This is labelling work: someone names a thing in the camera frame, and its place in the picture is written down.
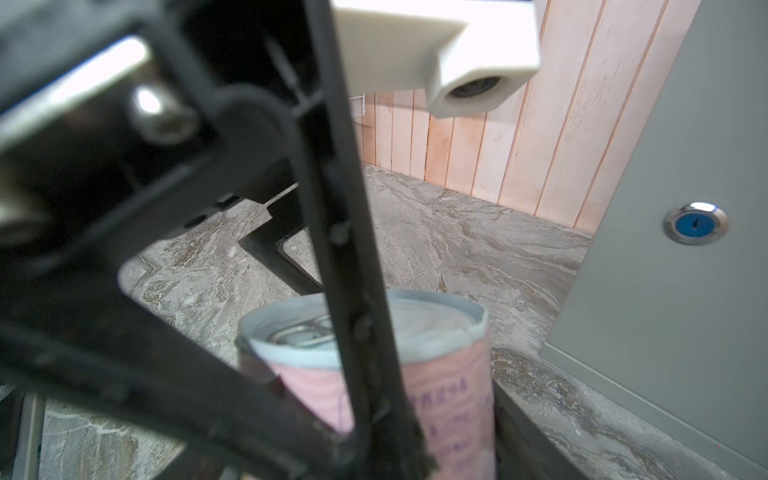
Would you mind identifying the pink label can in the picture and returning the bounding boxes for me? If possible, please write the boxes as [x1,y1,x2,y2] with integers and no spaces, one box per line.
[239,290,497,479]

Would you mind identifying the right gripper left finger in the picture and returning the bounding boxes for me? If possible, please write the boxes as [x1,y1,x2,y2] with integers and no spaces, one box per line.
[1,264,360,479]

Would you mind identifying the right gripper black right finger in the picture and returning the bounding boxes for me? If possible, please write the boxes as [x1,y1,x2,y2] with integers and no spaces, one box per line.
[276,1,435,479]

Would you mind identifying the white wire mesh shelf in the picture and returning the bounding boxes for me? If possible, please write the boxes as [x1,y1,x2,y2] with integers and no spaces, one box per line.
[349,95,366,121]

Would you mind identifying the blue cabinet lock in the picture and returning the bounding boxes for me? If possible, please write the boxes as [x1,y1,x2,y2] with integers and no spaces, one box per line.
[662,201,730,246]

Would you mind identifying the grey metal cabinet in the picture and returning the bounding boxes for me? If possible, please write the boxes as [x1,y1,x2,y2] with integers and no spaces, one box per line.
[541,1,767,479]

